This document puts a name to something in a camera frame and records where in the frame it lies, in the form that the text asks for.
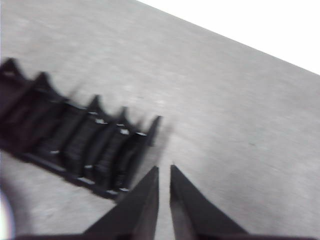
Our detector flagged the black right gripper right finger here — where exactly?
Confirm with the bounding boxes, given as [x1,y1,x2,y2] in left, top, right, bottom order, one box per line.
[169,164,249,236]

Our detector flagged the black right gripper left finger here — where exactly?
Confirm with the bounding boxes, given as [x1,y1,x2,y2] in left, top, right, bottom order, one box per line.
[82,166,160,236]

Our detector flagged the black plastic plate rack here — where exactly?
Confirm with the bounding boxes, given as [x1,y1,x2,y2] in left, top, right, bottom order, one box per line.
[0,57,163,201]

